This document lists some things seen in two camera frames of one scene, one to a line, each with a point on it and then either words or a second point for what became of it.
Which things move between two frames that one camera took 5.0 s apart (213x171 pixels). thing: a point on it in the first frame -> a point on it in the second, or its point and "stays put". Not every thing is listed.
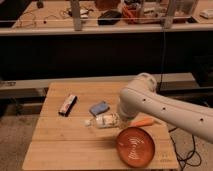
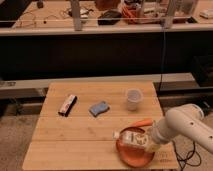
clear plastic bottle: [103, 121] -> [136, 137]
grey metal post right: [168, 21] stays put
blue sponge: [99, 108] stays put
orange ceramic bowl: [135, 146] stays put
